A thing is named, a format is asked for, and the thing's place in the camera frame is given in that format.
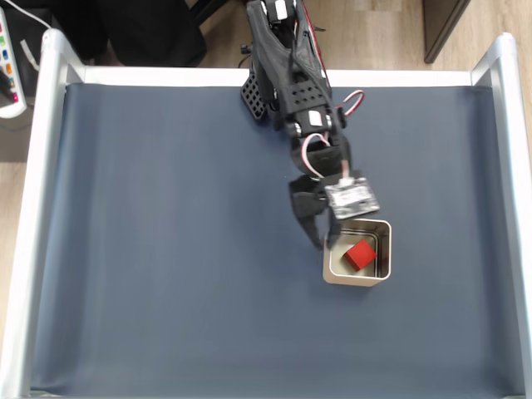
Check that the red cube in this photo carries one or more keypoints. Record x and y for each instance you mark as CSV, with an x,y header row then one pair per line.
x,y
359,253

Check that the white device with coloured buttons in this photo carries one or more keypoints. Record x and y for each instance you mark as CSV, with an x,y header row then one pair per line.
x,y
12,104

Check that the gripper camera circuit board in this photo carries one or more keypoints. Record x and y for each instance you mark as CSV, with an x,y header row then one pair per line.
x,y
353,199

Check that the beige square metal container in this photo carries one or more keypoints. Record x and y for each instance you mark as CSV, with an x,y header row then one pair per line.
x,y
357,282

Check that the dark blue mat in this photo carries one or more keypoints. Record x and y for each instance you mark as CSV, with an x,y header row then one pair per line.
x,y
166,208

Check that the white metal table frame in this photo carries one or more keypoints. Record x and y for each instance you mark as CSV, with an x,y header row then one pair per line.
x,y
50,83

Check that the black chair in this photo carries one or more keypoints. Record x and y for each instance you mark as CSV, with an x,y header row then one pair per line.
x,y
145,33

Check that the dark cabinet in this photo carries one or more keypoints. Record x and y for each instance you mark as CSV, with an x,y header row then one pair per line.
x,y
440,25

